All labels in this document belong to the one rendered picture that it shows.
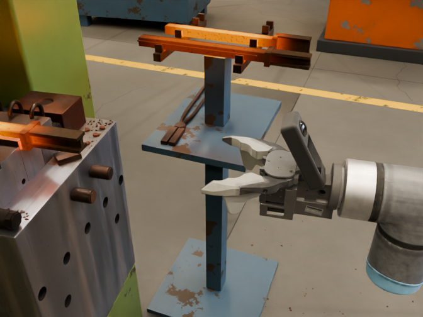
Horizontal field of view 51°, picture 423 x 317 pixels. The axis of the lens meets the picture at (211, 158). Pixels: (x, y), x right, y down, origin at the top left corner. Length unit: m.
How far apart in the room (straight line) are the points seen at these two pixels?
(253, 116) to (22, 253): 0.83
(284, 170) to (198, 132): 0.64
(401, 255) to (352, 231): 1.41
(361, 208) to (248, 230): 1.40
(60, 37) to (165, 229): 1.14
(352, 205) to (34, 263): 0.52
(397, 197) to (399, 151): 2.12
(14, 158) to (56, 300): 0.28
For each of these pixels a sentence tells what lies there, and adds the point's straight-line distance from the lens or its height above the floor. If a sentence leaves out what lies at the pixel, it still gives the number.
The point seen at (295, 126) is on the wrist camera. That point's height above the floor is 1.09.
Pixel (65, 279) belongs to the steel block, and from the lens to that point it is 0.92.
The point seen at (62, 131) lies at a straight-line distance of 0.80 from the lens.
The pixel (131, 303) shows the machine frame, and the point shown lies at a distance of 1.32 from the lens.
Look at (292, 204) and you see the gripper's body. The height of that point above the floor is 0.96.
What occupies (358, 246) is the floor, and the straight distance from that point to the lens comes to 2.07.
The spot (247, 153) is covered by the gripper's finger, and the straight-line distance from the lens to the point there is 0.76.
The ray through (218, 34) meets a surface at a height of 1.01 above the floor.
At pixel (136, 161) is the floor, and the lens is 2.51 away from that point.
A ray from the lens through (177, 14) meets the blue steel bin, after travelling 4.39.
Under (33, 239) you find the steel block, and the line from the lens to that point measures 0.79.
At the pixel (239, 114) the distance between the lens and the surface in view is 1.38.
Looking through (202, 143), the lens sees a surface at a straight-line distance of 1.23.
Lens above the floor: 1.39
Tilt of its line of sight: 34 degrees down
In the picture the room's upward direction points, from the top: straight up
